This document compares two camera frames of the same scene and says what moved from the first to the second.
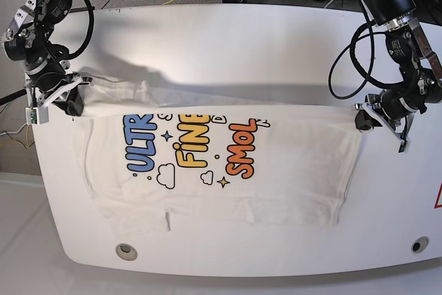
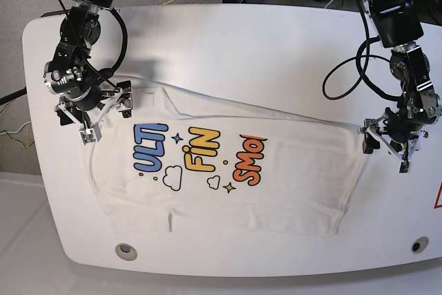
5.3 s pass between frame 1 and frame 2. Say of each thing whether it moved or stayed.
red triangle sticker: stayed
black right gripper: moved
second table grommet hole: stayed
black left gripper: moved
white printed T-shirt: moved
